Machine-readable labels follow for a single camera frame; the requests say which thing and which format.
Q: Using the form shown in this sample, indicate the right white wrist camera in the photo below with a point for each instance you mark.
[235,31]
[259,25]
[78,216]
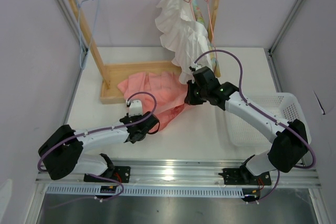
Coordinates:
[194,66]

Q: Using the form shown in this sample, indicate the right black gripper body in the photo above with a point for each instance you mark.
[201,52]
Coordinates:
[197,95]

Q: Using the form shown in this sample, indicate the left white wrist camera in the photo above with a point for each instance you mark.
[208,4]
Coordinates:
[134,108]

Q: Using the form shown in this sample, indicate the white ruffled garment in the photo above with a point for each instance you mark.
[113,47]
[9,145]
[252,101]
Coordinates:
[181,34]

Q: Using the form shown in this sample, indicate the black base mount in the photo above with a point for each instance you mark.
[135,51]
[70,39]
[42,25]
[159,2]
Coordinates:
[120,174]
[237,176]

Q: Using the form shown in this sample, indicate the slotted cable duct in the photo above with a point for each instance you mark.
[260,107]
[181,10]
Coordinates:
[132,190]

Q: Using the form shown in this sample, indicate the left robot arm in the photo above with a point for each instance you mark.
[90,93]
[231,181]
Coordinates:
[66,151]

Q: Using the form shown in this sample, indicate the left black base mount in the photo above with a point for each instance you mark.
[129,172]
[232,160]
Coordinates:
[120,174]

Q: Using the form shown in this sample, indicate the pink pleated skirt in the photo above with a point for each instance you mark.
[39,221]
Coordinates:
[165,87]

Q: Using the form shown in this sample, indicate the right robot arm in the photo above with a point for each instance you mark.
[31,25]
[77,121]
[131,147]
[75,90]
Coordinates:
[289,139]

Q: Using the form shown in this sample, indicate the pastel floral garment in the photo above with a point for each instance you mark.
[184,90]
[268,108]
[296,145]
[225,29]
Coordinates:
[213,55]

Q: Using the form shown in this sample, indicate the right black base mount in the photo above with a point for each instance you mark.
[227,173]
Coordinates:
[237,176]

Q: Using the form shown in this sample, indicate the white plastic basket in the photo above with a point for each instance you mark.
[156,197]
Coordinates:
[253,123]

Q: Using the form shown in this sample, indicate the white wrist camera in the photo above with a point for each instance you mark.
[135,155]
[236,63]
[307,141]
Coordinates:
[194,66]
[134,108]

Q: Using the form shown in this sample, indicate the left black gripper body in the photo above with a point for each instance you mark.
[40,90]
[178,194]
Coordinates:
[133,118]

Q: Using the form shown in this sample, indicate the wooden clothes rack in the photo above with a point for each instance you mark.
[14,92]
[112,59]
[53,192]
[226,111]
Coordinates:
[113,74]

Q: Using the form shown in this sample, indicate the pink hanger with floral garment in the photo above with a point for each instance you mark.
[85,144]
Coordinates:
[210,26]

